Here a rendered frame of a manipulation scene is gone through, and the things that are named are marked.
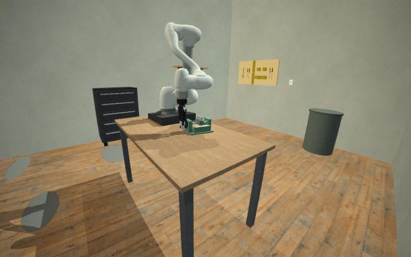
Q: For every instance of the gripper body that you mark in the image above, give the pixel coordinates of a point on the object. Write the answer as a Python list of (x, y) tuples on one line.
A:
[(182, 103)]

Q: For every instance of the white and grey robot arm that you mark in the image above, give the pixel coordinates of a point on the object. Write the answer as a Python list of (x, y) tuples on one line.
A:
[(184, 82)]

